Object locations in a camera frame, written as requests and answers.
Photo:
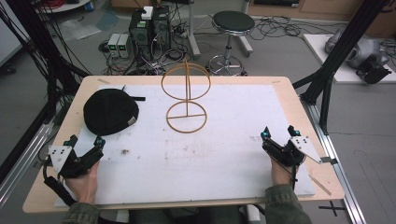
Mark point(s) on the small metal bracket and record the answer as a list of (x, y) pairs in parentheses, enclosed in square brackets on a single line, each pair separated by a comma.
[(329, 160)]

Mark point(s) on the black metal frame post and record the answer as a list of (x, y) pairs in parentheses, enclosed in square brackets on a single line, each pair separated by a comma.
[(342, 49), (43, 46)]

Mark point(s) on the white table mat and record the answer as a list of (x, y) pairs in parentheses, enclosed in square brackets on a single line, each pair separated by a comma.
[(193, 161)]

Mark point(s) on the black computer tower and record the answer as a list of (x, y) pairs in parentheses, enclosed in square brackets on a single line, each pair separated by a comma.
[(162, 29), (140, 37)]

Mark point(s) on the black flat strip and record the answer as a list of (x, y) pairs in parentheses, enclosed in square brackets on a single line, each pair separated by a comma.
[(138, 99)]

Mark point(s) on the black round stool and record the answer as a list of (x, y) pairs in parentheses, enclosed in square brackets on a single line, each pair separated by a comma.
[(233, 22)]

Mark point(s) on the grey desk leg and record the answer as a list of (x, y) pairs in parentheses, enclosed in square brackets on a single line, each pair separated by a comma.
[(247, 43), (193, 34)]

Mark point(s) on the person's legs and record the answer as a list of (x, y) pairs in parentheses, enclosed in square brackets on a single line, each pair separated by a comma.
[(186, 216)]

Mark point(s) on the aluminium rail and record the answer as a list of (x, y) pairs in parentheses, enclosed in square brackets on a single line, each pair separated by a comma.
[(21, 161), (339, 177)]

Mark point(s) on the person's right hand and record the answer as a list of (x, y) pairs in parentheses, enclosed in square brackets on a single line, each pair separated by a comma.
[(281, 174)]

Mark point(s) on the white floor platform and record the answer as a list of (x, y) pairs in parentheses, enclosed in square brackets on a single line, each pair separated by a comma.
[(317, 49)]

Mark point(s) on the person's left hand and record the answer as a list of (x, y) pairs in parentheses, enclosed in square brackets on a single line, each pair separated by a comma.
[(84, 185)]

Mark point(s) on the thin wooden strip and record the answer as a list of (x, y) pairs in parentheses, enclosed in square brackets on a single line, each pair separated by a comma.
[(320, 185)]

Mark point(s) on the black device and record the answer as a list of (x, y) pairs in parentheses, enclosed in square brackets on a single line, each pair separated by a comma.
[(373, 73)]

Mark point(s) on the black cap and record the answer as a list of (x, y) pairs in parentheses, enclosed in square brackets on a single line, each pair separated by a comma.
[(109, 112)]

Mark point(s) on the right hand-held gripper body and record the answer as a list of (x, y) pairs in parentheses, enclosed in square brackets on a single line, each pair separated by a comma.
[(299, 149)]

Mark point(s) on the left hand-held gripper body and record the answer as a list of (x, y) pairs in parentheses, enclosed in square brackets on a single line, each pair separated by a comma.
[(65, 165)]

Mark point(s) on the white box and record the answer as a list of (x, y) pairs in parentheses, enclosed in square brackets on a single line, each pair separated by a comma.
[(147, 13)]

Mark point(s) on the grey power supply unit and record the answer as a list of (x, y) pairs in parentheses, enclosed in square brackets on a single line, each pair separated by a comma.
[(124, 46), (113, 46)]

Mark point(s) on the clear plastic sheet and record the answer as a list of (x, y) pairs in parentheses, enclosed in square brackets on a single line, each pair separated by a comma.
[(79, 29)]

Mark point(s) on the grey rounded device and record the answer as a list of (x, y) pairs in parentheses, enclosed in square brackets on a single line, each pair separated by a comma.
[(364, 49)]

